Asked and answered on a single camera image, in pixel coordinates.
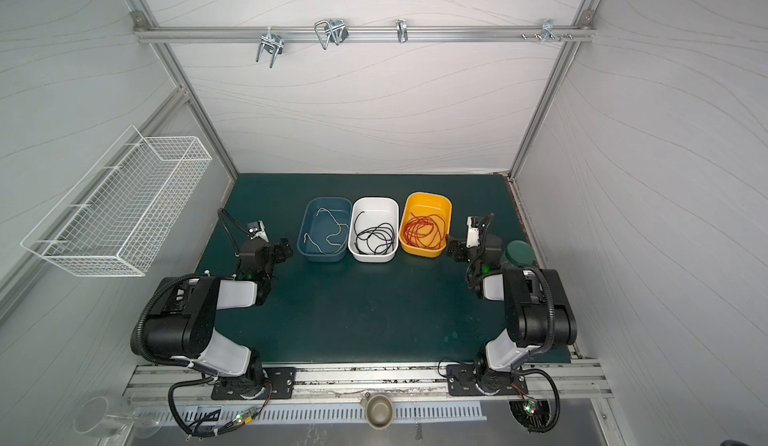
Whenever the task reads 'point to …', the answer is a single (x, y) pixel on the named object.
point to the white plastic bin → (378, 210)
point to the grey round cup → (379, 411)
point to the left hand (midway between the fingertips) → (275, 234)
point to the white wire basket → (114, 218)
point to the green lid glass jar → (520, 253)
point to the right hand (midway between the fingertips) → (468, 229)
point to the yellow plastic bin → (425, 204)
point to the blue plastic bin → (325, 229)
